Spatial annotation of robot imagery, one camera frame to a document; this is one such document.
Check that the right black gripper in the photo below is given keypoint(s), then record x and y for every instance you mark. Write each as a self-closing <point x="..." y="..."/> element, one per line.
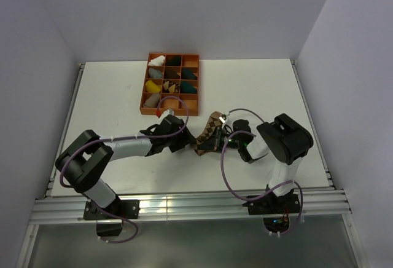
<point x="214" y="144"/>

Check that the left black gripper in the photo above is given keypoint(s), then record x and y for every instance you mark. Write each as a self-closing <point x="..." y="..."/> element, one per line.
<point x="185" y="137"/>

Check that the tan sock with maroon cuff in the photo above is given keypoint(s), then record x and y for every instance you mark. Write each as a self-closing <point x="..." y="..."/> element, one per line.
<point x="152" y="101"/>

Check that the brown argyle sock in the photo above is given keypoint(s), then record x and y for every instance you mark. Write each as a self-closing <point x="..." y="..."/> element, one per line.
<point x="206" y="141"/>

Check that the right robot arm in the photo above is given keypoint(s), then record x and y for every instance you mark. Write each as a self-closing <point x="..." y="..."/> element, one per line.
<point x="284" y="138"/>

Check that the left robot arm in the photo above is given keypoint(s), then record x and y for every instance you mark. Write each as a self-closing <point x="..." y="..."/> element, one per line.
<point x="84" y="161"/>

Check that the argyle rolled sock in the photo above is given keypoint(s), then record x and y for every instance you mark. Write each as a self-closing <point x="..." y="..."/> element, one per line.
<point x="171" y="86"/>

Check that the teal rolled sock lower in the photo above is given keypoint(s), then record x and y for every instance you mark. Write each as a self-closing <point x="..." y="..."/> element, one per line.
<point x="187" y="88"/>

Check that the teal rolled sock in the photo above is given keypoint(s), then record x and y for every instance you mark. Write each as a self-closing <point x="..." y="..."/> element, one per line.
<point x="187" y="88"/>
<point x="188" y="74"/>

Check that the yellow rolled sock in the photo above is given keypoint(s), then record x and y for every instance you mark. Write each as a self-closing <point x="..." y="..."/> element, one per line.
<point x="152" y="87"/>

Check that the dark brown rolled sock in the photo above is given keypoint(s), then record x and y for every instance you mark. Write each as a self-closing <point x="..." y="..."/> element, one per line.
<point x="172" y="73"/>

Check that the orange wooden compartment tray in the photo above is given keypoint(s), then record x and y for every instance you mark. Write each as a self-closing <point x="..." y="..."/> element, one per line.
<point x="180" y="103"/>

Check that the teal rolled sock upper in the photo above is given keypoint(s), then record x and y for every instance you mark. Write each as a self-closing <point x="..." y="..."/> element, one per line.
<point x="188" y="74"/>

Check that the grey rolled sock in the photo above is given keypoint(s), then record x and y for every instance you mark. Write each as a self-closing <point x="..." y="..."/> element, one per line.
<point x="155" y="73"/>

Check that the dark green rolled sock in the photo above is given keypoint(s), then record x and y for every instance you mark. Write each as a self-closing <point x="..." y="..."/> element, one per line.
<point x="173" y="60"/>

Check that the white rolled sock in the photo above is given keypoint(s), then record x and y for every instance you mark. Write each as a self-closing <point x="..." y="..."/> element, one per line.
<point x="157" y="61"/>

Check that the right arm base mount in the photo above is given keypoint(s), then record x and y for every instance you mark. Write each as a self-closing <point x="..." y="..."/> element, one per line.
<point x="273" y="205"/>

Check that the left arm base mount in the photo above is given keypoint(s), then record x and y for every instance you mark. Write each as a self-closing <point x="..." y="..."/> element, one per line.
<point x="111" y="221"/>

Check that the aluminium table frame rail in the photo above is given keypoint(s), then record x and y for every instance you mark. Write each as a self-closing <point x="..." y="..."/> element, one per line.
<point x="179" y="207"/>

